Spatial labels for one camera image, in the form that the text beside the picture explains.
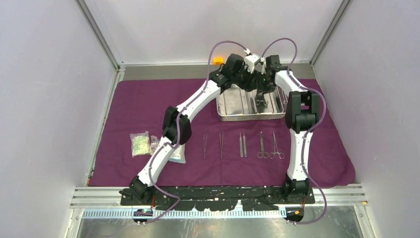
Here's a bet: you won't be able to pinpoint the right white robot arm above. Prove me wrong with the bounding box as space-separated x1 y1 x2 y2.
261 55 320 204

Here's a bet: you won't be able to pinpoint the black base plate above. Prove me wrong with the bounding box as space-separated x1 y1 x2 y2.
119 186 315 211

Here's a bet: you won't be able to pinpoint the steel surgical forceps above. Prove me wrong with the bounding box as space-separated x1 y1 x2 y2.
255 92 268 106

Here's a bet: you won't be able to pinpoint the steel surgical scissors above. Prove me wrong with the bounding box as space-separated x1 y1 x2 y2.
257 131 269 159
269 132 285 160

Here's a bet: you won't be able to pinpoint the pink clear packet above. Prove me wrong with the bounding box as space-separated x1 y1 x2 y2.
149 135 160 155

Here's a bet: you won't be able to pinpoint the small orange block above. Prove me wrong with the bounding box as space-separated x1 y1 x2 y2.
212 57 224 65

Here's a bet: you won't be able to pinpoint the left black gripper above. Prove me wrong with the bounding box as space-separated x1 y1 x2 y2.
231 62 258 92

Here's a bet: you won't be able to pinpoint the steel tweezers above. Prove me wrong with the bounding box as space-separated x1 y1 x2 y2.
203 134 208 160
219 132 224 158

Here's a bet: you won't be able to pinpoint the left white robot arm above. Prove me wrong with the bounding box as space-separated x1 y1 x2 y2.
120 53 264 205

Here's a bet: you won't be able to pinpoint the green packet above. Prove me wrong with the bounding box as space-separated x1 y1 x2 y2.
130 131 150 157

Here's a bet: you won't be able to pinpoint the steel tissue forceps in tray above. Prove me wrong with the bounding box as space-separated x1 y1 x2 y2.
278 87 288 105

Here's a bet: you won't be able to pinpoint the white sterile pouch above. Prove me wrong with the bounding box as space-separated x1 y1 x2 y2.
169 145 186 164

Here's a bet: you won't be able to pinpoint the steel instrument tray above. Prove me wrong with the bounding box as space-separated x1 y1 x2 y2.
216 84 287 121

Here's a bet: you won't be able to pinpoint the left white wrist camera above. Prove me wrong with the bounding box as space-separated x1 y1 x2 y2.
244 48 261 73

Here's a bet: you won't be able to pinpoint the purple cloth wrap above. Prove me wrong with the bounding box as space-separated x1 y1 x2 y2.
89 79 355 187

